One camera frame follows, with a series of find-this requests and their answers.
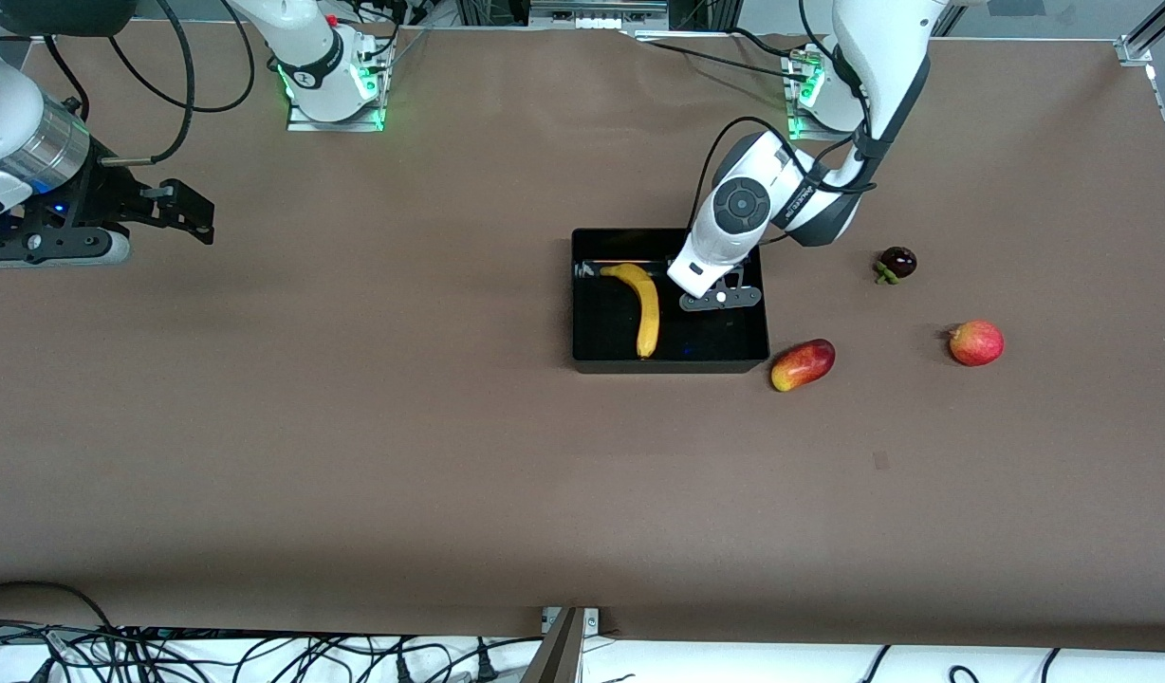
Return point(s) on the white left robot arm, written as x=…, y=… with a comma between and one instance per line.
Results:
x=725, y=247

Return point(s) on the red yellow round fruit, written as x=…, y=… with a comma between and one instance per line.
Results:
x=977, y=343

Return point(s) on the aluminium corner extrusion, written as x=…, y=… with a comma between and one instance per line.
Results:
x=1147, y=33

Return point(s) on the dark angled post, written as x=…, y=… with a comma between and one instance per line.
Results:
x=559, y=655

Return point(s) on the small metal table bracket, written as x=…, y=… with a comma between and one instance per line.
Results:
x=592, y=619

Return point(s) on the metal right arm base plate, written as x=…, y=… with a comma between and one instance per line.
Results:
x=303, y=123

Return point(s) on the yellow banana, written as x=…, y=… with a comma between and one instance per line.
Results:
x=648, y=313

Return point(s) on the red yellow mango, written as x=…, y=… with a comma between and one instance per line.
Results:
x=803, y=365

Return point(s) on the grey background equipment box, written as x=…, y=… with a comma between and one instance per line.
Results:
x=597, y=11

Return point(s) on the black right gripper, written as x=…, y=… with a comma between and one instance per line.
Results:
x=101, y=201

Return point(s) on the black plastic box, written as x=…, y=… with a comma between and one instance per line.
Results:
x=706, y=337

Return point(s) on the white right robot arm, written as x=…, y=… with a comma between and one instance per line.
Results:
x=307, y=47

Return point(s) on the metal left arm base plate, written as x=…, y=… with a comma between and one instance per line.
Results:
x=810, y=136

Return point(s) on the dark purple mangosteen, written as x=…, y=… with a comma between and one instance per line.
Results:
x=897, y=262

